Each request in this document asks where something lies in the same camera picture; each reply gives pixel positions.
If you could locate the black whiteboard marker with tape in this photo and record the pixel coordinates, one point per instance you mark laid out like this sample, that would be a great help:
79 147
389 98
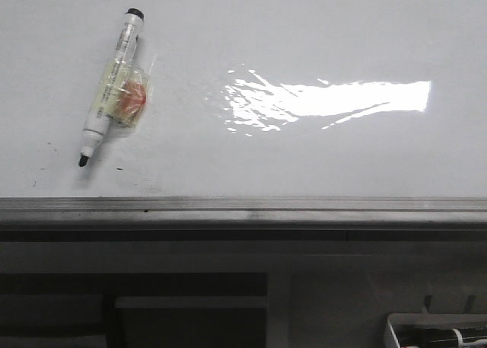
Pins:
122 93

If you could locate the white tray with markers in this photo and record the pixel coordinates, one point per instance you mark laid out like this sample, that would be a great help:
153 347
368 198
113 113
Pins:
435 330

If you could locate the dark cabinet panel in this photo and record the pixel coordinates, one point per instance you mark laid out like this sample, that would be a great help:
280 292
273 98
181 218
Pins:
134 310

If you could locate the grey aluminium whiteboard frame rail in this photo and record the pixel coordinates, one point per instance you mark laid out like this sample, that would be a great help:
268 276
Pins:
206 218

